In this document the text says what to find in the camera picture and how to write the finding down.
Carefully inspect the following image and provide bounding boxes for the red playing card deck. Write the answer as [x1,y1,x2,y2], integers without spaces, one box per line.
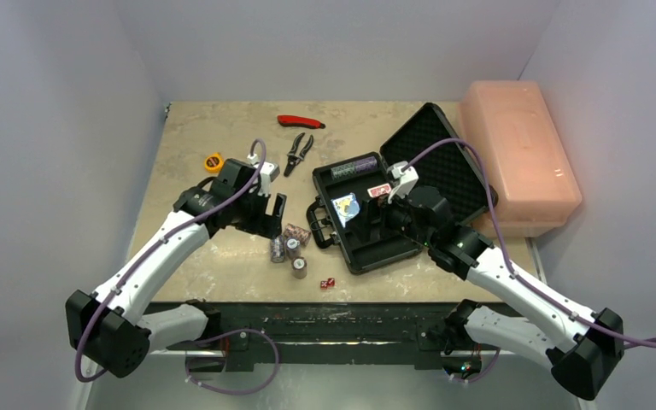
[367,183,392,198]

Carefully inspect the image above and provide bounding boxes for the purple 500 chip stack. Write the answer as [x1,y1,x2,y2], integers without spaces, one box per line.
[284,237,302,260]

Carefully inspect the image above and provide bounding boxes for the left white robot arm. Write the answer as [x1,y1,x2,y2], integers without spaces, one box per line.
[66,155,286,382]

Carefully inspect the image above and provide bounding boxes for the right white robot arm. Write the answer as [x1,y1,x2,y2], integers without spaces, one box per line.
[346,186,625,401]

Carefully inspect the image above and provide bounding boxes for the black poker set case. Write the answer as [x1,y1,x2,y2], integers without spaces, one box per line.
[307,102,498,274]

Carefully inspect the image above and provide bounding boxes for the blue playing card deck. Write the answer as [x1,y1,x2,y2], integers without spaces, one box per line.
[331,192,360,227]

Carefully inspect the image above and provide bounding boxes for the orange blue chip stack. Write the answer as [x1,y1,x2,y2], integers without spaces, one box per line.
[269,235,286,263]
[283,224,312,246]

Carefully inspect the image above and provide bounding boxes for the black grey pliers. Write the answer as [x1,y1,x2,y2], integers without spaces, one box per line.
[284,132,314,178]

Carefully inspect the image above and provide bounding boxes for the purple chip stack in case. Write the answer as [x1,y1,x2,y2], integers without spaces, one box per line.
[353,156,378,174]

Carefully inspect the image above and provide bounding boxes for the yellow tape measure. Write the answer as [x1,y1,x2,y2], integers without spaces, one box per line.
[203,152,225,174]

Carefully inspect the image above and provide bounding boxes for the green blue chip stack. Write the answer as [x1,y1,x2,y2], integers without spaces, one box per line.
[330,163,355,180]

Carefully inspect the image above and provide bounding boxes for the brown 100 chip stack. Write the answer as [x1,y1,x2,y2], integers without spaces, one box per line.
[291,257,308,279]

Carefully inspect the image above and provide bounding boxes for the red utility knife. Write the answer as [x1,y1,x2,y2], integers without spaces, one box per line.
[276,114,326,130]

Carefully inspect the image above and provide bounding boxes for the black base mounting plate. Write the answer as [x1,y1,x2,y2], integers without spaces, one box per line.
[163,302,491,351]

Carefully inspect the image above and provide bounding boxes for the pink plastic storage bin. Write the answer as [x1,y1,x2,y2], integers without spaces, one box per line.
[458,80,583,237]

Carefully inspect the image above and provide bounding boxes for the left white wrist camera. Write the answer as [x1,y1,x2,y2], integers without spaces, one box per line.
[248,155,280,197]

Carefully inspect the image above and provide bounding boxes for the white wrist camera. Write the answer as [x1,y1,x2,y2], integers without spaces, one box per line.
[387,161,419,204]
[248,155,280,197]

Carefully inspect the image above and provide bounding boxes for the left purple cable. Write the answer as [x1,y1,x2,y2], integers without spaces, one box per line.
[74,138,268,384]

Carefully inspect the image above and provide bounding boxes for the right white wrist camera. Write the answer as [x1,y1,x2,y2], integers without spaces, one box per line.
[387,161,419,204]

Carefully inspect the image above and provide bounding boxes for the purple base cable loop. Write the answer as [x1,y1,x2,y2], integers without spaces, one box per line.
[184,328,281,396]

